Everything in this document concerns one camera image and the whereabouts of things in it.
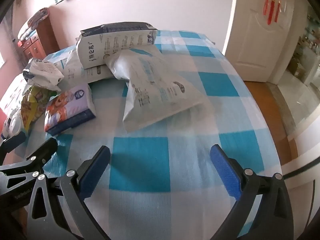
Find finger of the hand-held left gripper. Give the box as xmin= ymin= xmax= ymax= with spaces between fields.
xmin=0 ymin=134 xmax=27 ymax=163
xmin=24 ymin=137 xmax=58 ymax=173

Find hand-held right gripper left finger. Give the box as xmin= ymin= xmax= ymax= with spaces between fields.
xmin=26 ymin=146 xmax=112 ymax=240

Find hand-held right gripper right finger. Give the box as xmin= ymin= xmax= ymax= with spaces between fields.
xmin=209 ymin=144 xmax=295 ymax=240

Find yellow snack wrapper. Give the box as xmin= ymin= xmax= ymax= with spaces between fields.
xmin=21 ymin=86 xmax=58 ymax=133

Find crushed dark blue milk carton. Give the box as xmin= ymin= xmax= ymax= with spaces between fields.
xmin=23 ymin=58 xmax=65 ymax=92

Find white printed plastic packaging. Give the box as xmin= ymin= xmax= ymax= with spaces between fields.
xmin=0 ymin=79 xmax=29 ymax=141

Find purple orange snack box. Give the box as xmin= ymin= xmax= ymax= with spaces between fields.
xmin=44 ymin=84 xmax=97 ymax=136

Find blue white checkered cloth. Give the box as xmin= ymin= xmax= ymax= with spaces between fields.
xmin=5 ymin=30 xmax=283 ymax=240

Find brown wooden cabinet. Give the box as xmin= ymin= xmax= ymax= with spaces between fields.
xmin=17 ymin=17 xmax=60 ymax=61

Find large white plastic bag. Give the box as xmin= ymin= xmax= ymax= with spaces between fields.
xmin=107 ymin=49 xmax=208 ymax=133

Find folded blankets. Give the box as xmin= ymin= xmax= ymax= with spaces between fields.
xmin=17 ymin=7 xmax=51 ymax=42

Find white milk carton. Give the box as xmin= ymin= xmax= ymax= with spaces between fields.
xmin=76 ymin=22 xmax=157 ymax=69

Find white door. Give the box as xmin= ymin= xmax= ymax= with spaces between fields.
xmin=222 ymin=0 xmax=297 ymax=84

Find cluttered shelf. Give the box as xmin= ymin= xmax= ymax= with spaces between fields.
xmin=287 ymin=5 xmax=320 ymax=86

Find red hanging decoration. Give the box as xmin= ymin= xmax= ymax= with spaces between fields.
xmin=262 ymin=0 xmax=291 ymax=26

